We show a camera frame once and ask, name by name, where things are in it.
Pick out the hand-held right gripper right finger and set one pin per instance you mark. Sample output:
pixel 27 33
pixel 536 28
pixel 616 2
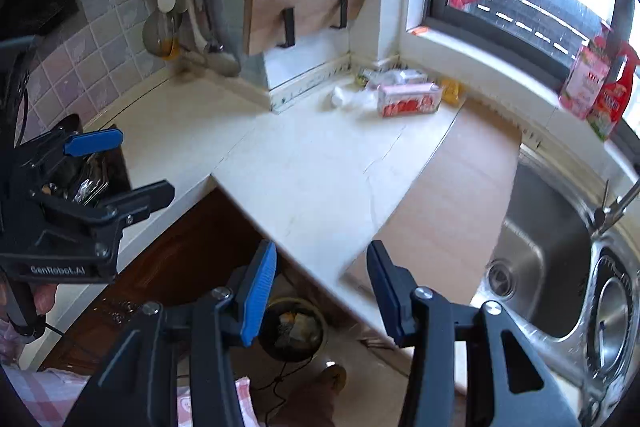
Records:
pixel 387 292

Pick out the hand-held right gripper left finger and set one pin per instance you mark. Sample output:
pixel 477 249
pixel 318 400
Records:
pixel 257 292

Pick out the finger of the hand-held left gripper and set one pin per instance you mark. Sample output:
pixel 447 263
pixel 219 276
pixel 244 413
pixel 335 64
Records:
pixel 145 198
pixel 95 143

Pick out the round waste bin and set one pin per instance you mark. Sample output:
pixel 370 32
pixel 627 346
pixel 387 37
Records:
pixel 300 332

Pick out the pink drink carton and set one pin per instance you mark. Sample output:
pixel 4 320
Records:
pixel 407 99

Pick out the clear plastic bag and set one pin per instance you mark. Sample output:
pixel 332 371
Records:
pixel 345 96

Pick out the yellow snack packet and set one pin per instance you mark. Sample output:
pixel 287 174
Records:
pixel 450 89

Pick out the small green packet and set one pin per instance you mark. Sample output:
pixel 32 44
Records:
pixel 361 80

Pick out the small white carton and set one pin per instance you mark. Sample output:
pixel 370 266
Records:
pixel 405 78

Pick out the person's left hand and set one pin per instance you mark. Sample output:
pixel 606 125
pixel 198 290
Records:
pixel 44 298

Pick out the black gas stove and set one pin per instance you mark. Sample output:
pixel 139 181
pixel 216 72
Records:
pixel 85 187

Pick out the yellow slipper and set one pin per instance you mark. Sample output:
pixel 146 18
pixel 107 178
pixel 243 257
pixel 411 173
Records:
pixel 332 377

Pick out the flat cardboard sheet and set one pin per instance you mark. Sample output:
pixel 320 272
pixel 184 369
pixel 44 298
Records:
pixel 450 207

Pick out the person's own leg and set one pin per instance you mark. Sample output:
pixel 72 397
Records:
pixel 310 404

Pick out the steel ladle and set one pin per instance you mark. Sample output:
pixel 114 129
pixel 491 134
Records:
pixel 222 63

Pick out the stainless steel sink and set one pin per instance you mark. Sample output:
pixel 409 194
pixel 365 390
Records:
pixel 540 232

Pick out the steel drain basket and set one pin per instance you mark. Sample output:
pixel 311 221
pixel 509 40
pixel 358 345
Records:
pixel 595 307

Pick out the steel faucet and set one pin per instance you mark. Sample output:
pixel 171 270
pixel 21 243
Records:
pixel 620 207

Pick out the small orange object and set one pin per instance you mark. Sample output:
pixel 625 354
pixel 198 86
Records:
pixel 419 30

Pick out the red spray bottle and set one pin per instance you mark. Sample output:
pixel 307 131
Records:
pixel 612 102

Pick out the dark slatted railing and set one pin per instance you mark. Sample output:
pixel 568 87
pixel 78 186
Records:
pixel 530 7

